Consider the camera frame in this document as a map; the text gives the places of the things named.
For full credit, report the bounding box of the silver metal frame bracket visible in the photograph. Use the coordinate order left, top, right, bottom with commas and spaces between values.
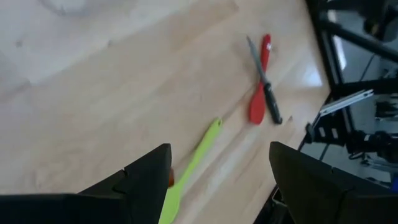
319, 88, 375, 116

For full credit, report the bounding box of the black aluminium table frame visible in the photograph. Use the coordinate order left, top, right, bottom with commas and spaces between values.
253, 0, 398, 224

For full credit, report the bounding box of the long narrow-bladed black knife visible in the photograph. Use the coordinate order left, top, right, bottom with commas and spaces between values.
246, 35, 284, 125

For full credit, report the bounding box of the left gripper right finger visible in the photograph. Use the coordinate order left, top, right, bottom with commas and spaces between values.
269, 141, 398, 224

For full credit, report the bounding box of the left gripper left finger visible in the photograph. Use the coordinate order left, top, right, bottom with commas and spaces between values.
0, 143, 173, 224

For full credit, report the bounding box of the lime green silicone spoon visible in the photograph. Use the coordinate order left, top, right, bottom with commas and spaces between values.
157, 117, 224, 224

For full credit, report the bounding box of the red silicone spoon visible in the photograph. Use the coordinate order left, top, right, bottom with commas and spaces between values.
248, 33, 272, 126

